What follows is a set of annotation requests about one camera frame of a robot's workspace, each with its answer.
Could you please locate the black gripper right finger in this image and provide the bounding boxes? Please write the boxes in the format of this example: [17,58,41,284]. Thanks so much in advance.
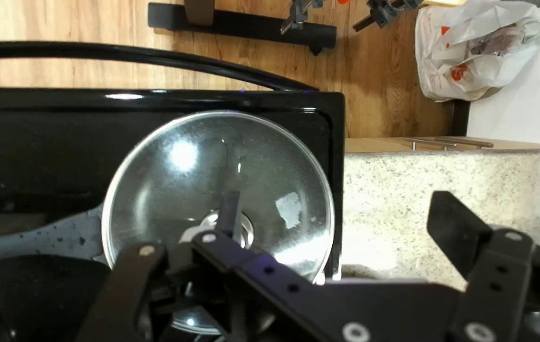
[427,187,536,342]

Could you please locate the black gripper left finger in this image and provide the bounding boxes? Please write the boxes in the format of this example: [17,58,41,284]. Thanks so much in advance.
[76,189,347,342]

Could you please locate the large glass pan lid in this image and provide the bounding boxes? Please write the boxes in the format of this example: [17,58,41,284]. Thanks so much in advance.
[98,109,336,337]

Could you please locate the black electric stove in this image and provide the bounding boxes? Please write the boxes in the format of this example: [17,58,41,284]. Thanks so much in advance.
[0,87,346,342]

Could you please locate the white plastic bag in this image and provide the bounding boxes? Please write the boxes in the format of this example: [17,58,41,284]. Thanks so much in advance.
[412,0,540,104]

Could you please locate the black tripod leg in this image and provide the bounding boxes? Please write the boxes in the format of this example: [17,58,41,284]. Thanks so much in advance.
[351,0,424,33]

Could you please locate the grey tripod leg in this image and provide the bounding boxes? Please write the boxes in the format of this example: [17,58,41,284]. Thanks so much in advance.
[279,0,323,35]

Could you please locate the black oven door handle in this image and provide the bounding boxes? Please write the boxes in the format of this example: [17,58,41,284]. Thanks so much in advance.
[0,39,315,92]

